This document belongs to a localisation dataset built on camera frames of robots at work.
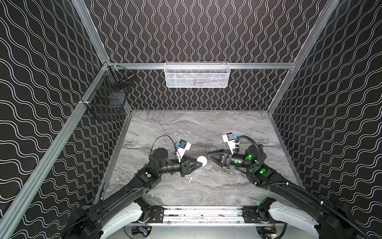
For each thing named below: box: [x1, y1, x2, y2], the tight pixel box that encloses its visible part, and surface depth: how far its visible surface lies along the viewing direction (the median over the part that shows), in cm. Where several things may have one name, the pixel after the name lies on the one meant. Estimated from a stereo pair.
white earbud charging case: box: [196, 155, 208, 167], surface depth 68 cm
